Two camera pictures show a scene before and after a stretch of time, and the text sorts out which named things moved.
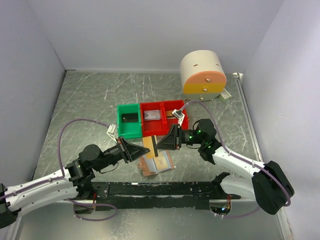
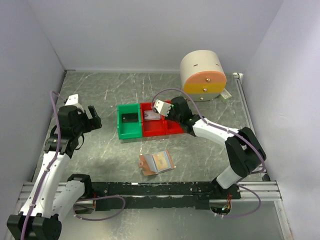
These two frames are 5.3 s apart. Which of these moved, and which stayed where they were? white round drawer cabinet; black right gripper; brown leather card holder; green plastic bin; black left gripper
Moved: black right gripper; black left gripper
Stayed: green plastic bin; white round drawer cabinet; brown leather card holder
